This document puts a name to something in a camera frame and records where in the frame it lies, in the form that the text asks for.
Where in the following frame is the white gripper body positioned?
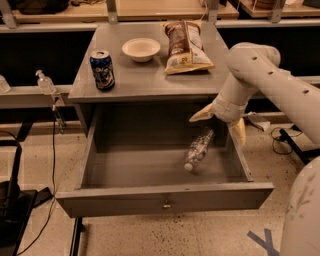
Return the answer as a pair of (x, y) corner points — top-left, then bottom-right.
(212, 95), (247, 123)

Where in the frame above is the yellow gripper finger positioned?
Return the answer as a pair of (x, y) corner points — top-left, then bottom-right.
(189, 104), (214, 122)
(231, 118), (246, 145)

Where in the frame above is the clear plastic water bottle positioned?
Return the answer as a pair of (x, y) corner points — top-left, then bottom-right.
(184, 129), (215, 172)

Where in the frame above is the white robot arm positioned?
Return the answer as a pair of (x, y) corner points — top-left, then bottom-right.
(190, 42), (320, 256)

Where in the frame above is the grey cabinet with counter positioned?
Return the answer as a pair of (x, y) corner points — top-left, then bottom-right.
(69, 22), (229, 130)

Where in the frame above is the open grey top drawer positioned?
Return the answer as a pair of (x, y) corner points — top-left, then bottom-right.
(55, 103), (275, 219)

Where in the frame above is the metal drawer knob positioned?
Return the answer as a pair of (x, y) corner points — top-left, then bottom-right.
(162, 200), (172, 210)

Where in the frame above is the clear sanitizer pump bottle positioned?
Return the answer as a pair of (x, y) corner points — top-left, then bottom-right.
(35, 70), (57, 95)

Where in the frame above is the black chair leg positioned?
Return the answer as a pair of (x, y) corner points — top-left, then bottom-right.
(280, 129), (320, 165)

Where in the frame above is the brown chip bag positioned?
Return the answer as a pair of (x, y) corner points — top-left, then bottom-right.
(162, 20), (215, 75)

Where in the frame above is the white ceramic bowl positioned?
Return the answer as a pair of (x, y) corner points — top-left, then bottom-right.
(122, 38), (161, 63)

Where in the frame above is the blue soda can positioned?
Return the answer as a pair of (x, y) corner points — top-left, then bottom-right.
(90, 50), (115, 91)

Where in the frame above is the black floor stand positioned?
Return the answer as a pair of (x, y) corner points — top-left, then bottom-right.
(0, 133), (37, 256)

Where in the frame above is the black cable coil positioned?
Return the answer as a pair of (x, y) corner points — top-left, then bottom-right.
(270, 125), (304, 156)

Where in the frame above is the black cable on floor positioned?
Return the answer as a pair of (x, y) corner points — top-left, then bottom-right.
(16, 104), (58, 256)

